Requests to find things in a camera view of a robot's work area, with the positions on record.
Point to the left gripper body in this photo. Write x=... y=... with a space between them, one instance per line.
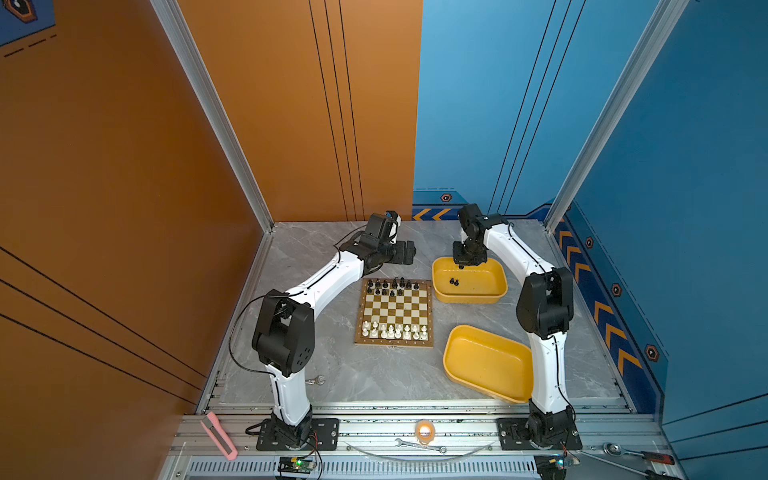
x=393 y=253

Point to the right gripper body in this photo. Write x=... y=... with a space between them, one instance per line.
x=467 y=254

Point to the yellow tray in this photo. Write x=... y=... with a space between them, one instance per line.
x=489 y=364
x=459 y=284

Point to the wooden chess board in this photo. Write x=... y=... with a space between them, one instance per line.
x=395 y=312

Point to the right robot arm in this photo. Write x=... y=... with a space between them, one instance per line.
x=544 y=309

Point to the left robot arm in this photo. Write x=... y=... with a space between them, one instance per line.
x=284 y=336

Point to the green circuit board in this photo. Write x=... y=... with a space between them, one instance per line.
x=296 y=467

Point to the silver wrench on table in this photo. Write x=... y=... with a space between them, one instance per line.
x=316 y=381

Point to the orange tape roll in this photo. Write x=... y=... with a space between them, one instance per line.
x=424 y=432

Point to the pink tool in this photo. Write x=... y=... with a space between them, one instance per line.
x=213 y=428

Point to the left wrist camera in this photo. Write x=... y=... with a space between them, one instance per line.
x=395 y=222

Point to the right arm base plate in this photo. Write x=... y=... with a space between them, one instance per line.
x=517 y=434

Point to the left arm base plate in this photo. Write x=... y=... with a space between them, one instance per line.
x=320 y=433

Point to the silver wrench on rail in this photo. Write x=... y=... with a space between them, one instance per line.
x=417 y=445

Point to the red handled ratchet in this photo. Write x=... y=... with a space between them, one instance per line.
x=616 y=450

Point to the aluminium corner post right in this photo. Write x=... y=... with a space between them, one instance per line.
x=662 y=22

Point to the aluminium corner post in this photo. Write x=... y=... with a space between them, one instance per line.
x=662 y=22
x=176 y=29

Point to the aluminium corner post left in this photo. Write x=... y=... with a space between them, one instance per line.
x=176 y=29

